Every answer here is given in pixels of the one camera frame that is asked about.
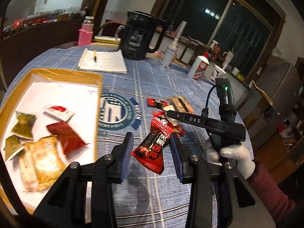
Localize clear soda cracker packet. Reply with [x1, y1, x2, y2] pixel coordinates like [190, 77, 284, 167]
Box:
[163, 96, 195, 114]

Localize red foil snack packet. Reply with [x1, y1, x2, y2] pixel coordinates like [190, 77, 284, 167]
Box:
[152, 111, 185, 136]

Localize red black jujube candy packet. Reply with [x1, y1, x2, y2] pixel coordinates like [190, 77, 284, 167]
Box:
[131, 117, 172, 174]

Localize yellow sandwich cracker packet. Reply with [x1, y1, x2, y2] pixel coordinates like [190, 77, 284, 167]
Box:
[25, 136, 66, 190]

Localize small red black candy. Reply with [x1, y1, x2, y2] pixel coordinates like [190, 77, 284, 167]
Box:
[147, 98, 169, 110]

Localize dark red pastry packet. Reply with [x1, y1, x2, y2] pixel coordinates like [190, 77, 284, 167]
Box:
[46, 121, 87, 155]

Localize gold snack packet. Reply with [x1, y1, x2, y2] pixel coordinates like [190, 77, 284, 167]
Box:
[11, 111, 36, 140]
[4, 135, 24, 161]

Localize white red snack sachet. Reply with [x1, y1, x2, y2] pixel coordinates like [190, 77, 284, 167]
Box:
[43, 105, 75, 121]

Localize beige cheese biscuit packet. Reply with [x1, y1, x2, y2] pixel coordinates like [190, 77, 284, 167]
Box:
[19, 148, 38, 192]

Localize maroon sleeved right forearm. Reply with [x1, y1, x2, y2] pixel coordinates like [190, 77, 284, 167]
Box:
[247, 161, 300, 227]

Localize white gloved right hand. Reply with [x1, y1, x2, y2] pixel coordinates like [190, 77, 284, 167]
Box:
[204, 139, 256, 179]

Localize wooden chair right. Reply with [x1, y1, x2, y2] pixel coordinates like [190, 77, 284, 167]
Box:
[252, 81, 281, 115]

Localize wooden chair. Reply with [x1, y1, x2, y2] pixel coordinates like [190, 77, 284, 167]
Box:
[178, 36, 209, 64]
[252, 81, 281, 115]

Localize white paper drink cup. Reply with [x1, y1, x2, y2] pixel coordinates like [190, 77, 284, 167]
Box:
[209, 64, 227, 83]

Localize white red liquor bottle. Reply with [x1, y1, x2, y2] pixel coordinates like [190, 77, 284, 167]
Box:
[187, 52, 210, 81]

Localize white mug on sill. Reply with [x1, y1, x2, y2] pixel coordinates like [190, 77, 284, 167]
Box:
[232, 67, 239, 76]

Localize grey refrigerator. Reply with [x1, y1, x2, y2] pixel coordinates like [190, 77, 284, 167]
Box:
[238, 56, 302, 149]

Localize white tumbler with straw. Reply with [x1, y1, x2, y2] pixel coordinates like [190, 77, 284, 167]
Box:
[222, 49, 234, 70]

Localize white spray bottle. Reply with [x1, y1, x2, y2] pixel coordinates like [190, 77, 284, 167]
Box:
[160, 21, 187, 70]

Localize window spray cleaner bottle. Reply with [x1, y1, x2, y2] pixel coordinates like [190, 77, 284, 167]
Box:
[209, 40, 221, 54]

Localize wooden chair back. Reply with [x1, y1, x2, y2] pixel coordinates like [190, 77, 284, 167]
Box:
[178, 36, 209, 64]

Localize gold cardboard box tray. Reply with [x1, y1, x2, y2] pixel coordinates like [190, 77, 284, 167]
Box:
[0, 67, 104, 215]

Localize black electric kettle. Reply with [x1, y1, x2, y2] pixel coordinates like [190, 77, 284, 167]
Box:
[114, 11, 166, 60]

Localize white notebook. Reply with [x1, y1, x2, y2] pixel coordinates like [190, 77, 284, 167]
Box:
[77, 48, 127, 74]

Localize black yellow pen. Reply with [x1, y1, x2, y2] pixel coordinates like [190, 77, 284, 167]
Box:
[93, 49, 97, 62]

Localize pink sleeved water bottle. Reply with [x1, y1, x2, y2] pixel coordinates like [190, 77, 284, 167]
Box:
[78, 16, 94, 46]

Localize dark wooden sideboard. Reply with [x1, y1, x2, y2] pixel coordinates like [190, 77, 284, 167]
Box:
[1, 20, 82, 85]

